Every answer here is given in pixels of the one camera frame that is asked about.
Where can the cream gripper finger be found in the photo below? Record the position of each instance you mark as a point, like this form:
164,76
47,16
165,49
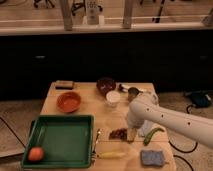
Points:
131,134

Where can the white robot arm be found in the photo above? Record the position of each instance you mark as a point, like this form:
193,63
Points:
145,107

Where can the dark maroon bowl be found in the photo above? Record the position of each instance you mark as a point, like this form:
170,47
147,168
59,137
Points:
105,84

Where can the orange red bowl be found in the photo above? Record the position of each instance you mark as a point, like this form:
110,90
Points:
68,102

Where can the green chili pepper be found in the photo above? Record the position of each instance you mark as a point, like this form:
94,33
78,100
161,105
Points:
149,136

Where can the grey blue cloth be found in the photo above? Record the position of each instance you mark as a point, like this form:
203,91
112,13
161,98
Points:
145,128

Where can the blue sponge near edge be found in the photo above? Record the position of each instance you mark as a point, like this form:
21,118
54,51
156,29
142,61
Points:
152,158

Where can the white round container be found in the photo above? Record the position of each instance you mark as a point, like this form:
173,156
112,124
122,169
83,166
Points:
113,98

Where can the dark metal cup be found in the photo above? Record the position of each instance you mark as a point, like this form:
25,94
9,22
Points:
132,93

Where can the green plastic tray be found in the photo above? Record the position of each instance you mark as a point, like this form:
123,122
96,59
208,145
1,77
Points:
66,141

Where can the dark blue floor device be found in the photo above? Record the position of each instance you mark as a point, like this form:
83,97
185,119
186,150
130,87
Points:
199,98

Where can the brown wooden block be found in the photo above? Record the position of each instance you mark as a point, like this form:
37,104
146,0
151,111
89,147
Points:
64,84

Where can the orange peach fruit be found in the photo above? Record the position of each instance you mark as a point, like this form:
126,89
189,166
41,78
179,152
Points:
36,154

